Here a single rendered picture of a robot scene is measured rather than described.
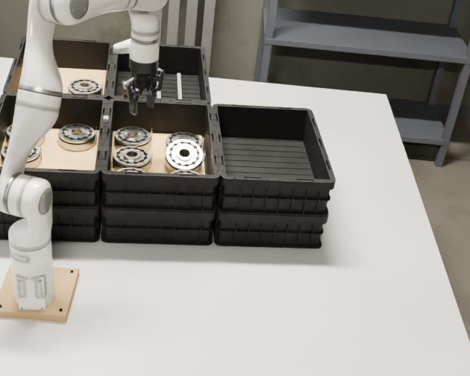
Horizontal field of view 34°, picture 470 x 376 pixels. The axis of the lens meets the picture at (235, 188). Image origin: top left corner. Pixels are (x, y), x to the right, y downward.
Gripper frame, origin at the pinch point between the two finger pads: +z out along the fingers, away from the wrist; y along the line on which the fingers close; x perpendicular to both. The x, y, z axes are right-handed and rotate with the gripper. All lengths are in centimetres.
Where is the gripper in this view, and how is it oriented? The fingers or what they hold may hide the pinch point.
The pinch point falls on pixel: (142, 105)
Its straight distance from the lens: 208.8
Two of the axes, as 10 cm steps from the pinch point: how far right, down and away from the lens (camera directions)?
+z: -1.0, 8.2, 5.6
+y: 6.3, -3.8, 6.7
